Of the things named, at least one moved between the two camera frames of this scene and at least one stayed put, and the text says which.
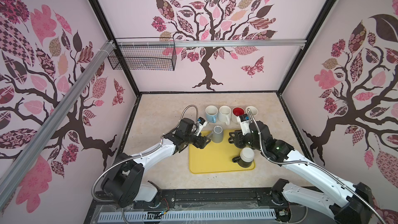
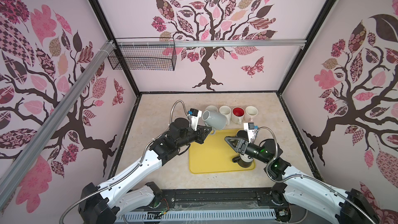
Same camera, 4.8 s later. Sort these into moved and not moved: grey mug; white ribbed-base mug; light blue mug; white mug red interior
Moved: grey mug
Not moved: light blue mug; white ribbed-base mug; white mug red interior
